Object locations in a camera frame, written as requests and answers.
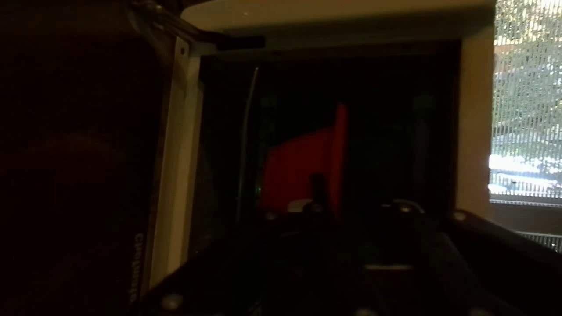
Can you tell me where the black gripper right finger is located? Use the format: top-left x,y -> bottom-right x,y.
374,198 -> 562,316

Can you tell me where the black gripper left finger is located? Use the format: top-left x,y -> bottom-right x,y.
139,173 -> 339,316

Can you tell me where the orange plastic bowl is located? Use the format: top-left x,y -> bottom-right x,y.
256,101 -> 351,224

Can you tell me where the white toaster oven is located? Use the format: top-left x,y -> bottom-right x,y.
181,0 -> 497,247

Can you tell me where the white framed window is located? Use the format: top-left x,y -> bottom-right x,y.
490,0 -> 562,207

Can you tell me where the glass oven door white frame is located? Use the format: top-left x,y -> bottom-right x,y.
0,0 -> 204,316

